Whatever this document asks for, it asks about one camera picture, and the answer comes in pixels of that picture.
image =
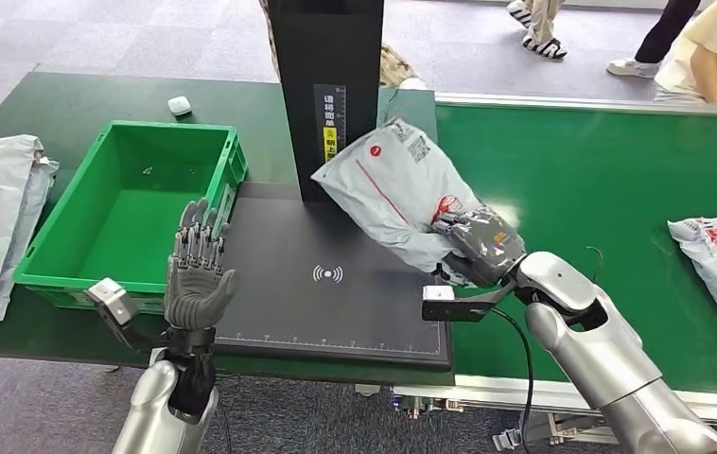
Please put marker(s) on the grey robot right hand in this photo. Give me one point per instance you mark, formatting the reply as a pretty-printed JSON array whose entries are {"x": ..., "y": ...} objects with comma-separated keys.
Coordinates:
[{"x": 484, "y": 247}]

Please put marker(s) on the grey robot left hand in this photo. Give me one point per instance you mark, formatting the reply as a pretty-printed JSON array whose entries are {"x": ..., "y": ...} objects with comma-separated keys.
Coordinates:
[{"x": 195, "y": 294}]

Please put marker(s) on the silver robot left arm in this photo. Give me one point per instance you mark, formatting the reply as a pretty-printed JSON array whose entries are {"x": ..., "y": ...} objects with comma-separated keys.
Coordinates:
[{"x": 152, "y": 407}]

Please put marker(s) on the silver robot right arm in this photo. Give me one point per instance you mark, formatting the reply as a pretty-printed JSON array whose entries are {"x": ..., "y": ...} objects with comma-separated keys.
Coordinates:
[{"x": 596, "y": 344}]

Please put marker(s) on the green conveyor belt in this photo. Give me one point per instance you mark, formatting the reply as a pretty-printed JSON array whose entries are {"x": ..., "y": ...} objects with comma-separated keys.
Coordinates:
[{"x": 584, "y": 175}]

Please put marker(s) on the metal conveyor fittings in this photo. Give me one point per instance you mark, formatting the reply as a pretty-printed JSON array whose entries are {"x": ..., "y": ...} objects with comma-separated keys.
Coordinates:
[{"x": 424, "y": 402}]

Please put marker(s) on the pale grey mailer package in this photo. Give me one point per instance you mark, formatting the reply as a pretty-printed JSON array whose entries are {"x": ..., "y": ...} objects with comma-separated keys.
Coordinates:
[{"x": 32, "y": 207}]

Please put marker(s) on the green plastic crate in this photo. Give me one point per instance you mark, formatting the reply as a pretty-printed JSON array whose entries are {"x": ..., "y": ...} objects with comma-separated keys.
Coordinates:
[{"x": 133, "y": 207}]

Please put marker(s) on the black scanner platform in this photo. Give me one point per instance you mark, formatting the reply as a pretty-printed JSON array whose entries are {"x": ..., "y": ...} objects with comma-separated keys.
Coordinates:
[{"x": 333, "y": 313}]

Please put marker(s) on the white earbuds case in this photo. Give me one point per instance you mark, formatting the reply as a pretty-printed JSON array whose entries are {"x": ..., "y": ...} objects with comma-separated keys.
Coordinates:
[{"x": 179, "y": 105}]

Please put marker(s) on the green table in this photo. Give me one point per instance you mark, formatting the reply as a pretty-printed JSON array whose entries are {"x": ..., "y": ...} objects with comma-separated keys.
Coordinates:
[{"x": 83, "y": 100}]

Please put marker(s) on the black scanner column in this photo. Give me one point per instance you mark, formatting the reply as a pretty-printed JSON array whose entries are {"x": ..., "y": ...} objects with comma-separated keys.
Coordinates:
[{"x": 321, "y": 44}]

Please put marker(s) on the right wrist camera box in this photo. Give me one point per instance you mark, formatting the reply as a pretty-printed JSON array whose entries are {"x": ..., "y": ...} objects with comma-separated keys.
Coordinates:
[{"x": 452, "y": 304}]

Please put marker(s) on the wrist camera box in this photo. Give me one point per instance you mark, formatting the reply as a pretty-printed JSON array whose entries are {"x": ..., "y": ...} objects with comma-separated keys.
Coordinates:
[
  {"x": 113, "y": 304},
  {"x": 452, "y": 304}
]

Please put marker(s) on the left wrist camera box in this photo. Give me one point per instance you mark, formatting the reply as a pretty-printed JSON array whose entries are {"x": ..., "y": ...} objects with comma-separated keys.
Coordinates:
[{"x": 113, "y": 304}]

